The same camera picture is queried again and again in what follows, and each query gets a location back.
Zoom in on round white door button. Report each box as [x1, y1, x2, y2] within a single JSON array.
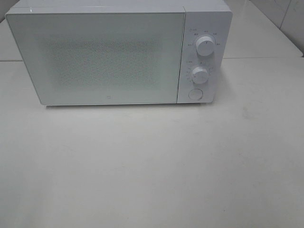
[[189, 89, 203, 101]]

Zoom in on white microwave knob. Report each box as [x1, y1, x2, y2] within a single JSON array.
[[191, 67, 209, 84], [195, 34, 215, 57]]

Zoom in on white microwave door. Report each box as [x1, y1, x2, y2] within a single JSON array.
[[7, 13, 184, 105]]

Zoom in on white microwave oven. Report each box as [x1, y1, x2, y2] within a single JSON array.
[[5, 0, 233, 105]]

